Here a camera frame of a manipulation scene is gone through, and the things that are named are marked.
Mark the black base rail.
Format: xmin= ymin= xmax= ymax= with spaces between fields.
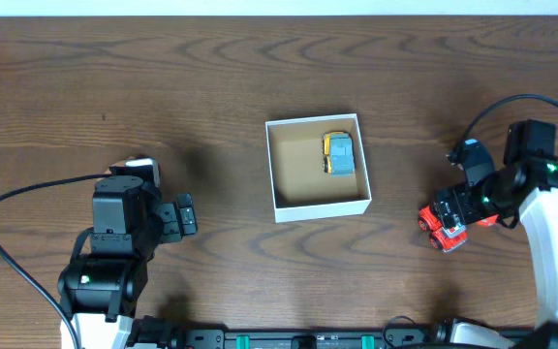
xmin=128 ymin=315 xmax=537 ymax=349

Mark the yellow grey toy dump truck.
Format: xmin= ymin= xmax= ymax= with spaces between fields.
xmin=322 ymin=131 xmax=355 ymax=176

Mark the white cardboard box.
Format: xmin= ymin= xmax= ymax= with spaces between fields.
xmin=265 ymin=113 xmax=372 ymax=223

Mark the red round toy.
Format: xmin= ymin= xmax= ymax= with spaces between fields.
xmin=477 ymin=215 xmax=498 ymax=227

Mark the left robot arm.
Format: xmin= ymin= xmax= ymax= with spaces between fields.
xmin=58 ymin=175 xmax=198 ymax=348

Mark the left black cable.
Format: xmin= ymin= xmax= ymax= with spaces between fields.
xmin=0 ymin=173 xmax=111 ymax=349

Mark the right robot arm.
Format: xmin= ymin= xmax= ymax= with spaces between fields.
xmin=418 ymin=120 xmax=558 ymax=348

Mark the red toy fire truck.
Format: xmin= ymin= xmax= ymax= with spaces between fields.
xmin=418 ymin=206 xmax=468 ymax=253

